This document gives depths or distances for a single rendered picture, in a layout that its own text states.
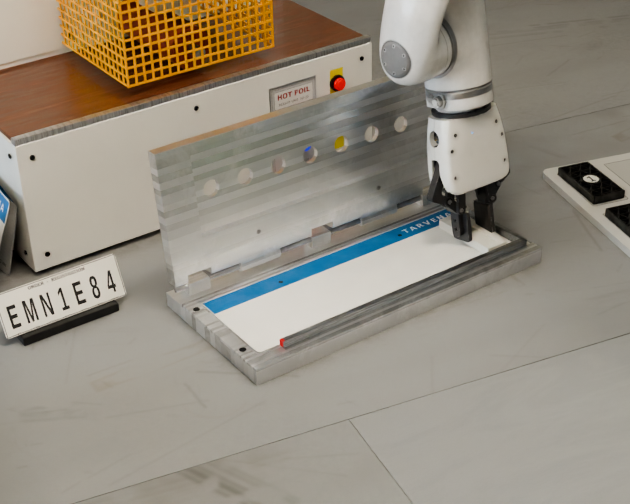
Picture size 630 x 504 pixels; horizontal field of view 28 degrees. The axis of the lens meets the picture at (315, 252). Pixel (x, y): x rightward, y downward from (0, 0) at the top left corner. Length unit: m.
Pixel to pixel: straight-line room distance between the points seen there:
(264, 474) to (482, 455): 0.23
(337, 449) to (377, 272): 0.32
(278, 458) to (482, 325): 0.34
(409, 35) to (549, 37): 0.93
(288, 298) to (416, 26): 0.36
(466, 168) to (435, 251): 0.12
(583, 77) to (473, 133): 0.65
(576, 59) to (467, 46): 0.76
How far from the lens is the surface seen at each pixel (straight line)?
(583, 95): 2.14
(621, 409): 1.42
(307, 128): 1.59
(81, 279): 1.56
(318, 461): 1.33
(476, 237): 1.64
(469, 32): 1.54
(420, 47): 1.47
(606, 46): 2.35
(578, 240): 1.72
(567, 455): 1.35
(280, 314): 1.51
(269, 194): 1.58
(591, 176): 1.83
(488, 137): 1.60
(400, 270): 1.59
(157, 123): 1.66
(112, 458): 1.36
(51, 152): 1.61
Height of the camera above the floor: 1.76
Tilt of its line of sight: 31 degrees down
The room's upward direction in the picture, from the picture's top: 2 degrees counter-clockwise
